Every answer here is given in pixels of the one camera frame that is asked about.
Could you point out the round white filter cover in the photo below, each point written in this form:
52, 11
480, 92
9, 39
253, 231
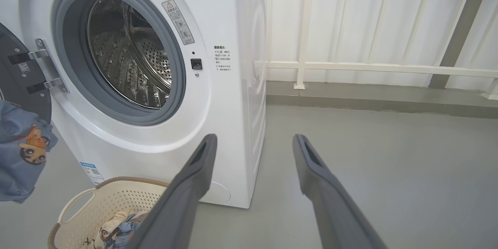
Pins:
218, 192

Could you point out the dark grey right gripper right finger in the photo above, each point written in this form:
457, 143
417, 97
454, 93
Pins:
334, 218

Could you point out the grey warning sticker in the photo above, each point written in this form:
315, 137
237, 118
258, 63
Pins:
178, 21

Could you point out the blue energy label sticker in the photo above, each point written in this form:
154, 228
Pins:
92, 173

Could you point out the grey metal post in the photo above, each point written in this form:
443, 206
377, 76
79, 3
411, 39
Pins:
463, 27

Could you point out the cream garment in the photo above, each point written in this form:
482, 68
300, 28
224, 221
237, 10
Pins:
113, 220

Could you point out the cream perforated laundry basket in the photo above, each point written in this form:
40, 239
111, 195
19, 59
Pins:
116, 198

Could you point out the grey rubber door gasket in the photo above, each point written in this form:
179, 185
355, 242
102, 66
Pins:
70, 46

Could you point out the white washing machine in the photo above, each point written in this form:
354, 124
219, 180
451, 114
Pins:
218, 124

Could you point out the silver metal door hinge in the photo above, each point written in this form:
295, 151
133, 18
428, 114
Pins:
48, 66

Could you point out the black round washing machine door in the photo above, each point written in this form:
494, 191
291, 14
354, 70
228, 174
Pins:
15, 85

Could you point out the white metal railing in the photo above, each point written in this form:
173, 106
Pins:
369, 67

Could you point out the blue cartoon print garment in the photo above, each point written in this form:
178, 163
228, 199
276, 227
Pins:
19, 171
124, 231

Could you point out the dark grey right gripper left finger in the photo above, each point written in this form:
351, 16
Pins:
175, 210

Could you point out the steel washing drum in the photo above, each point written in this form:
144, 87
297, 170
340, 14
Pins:
116, 58

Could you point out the small white door label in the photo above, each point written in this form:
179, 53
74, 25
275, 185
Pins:
23, 67

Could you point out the black door latch socket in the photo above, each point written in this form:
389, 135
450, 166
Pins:
196, 64

